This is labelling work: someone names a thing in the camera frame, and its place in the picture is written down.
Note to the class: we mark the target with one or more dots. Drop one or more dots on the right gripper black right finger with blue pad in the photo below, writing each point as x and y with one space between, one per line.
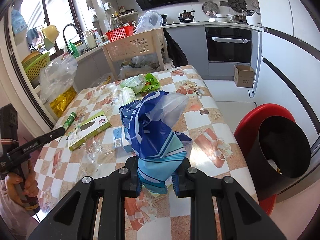
221 208

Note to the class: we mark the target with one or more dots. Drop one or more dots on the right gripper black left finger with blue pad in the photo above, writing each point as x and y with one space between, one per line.
74 216

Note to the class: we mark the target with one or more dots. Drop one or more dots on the blue plastic snack bag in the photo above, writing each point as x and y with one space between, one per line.
149 130

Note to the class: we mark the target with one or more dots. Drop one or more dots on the green white drink bottle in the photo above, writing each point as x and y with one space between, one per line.
128 95

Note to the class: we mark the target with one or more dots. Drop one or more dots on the green plastic bag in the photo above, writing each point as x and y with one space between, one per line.
141 83

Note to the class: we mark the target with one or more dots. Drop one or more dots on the black trash bin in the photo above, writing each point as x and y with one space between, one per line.
279 157

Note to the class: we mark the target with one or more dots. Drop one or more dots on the black kitchen faucet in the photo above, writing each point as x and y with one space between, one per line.
69 33

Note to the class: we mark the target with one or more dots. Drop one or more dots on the small blue white box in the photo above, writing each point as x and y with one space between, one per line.
119 139

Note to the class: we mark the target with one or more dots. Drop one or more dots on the green flat carton box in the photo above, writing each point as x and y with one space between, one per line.
87 130

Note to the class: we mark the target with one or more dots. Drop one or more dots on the gold foil bag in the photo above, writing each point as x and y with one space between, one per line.
60 104

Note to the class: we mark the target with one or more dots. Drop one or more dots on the green tube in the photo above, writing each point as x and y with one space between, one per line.
69 121

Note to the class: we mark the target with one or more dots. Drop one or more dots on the red plastic stool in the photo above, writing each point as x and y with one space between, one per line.
247 132

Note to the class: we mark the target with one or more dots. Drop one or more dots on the crumpled clear plastic bag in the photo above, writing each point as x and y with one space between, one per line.
57 77

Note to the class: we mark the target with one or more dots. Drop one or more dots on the green yellow plastic basket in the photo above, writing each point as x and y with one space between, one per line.
33 64

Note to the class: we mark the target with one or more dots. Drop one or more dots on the cardboard box on floor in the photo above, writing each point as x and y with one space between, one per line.
244 76

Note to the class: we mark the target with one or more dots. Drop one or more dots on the yellow bowl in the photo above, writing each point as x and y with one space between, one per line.
51 32

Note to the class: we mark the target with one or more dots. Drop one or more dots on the beige perforated plastic rack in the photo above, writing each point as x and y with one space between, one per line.
144 43

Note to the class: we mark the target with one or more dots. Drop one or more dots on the black built-in oven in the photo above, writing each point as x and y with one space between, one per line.
226 44

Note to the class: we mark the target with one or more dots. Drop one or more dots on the red plastic basket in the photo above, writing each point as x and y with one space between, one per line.
119 33

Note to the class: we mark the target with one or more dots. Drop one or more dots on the clear plastic bag on rack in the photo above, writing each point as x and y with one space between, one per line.
148 21

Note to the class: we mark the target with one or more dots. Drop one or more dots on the pot on stove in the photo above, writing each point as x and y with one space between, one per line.
186 16

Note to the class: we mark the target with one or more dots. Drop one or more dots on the white refrigerator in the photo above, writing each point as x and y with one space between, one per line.
289 75

